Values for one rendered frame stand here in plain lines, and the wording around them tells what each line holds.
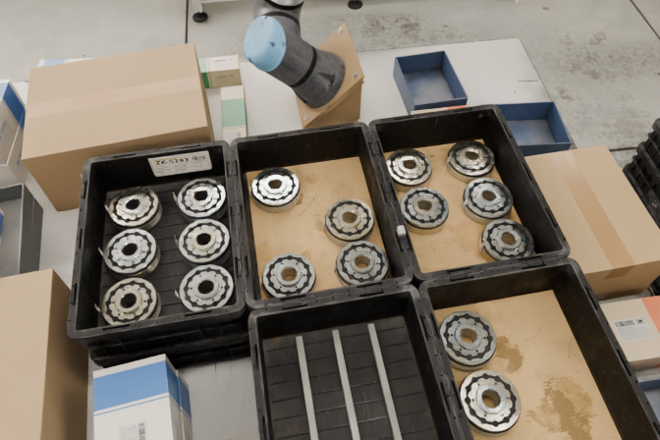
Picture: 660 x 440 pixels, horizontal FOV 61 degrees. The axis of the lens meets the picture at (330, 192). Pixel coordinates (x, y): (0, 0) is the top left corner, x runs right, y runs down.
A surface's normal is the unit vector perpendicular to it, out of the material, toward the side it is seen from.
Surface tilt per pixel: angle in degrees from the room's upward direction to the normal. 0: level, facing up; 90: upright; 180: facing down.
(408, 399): 0
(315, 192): 0
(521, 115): 90
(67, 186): 90
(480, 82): 0
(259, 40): 46
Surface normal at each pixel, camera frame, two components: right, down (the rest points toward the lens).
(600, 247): 0.00, -0.59
